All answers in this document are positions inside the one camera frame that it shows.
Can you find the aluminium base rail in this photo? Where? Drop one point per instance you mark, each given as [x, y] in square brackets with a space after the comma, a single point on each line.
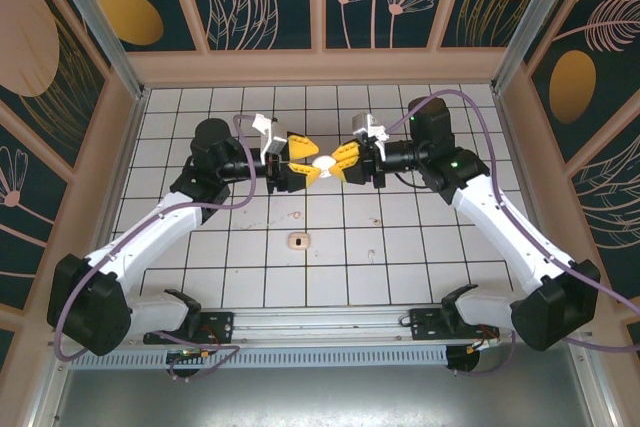
[320, 327]

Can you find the aluminium corner post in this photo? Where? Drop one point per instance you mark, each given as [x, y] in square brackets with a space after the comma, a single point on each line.
[536, 22]
[106, 32]

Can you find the aluminium side frame rail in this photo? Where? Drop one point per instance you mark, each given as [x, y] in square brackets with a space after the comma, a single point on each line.
[595, 392]
[47, 397]

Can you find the beige earbud charging case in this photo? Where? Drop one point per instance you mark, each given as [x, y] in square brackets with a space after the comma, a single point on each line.
[297, 242]

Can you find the white round plastic case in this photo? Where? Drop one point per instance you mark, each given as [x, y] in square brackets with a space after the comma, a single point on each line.
[324, 164]

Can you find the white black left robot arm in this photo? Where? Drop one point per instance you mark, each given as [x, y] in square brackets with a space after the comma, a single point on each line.
[150, 232]

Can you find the grey metal sheet panel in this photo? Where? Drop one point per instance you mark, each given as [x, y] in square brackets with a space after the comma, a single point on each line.
[320, 397]

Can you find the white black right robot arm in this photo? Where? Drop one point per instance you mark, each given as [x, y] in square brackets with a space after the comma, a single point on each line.
[500, 227]

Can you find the beige earbud with stem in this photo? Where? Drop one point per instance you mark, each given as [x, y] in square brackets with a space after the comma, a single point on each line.
[371, 256]

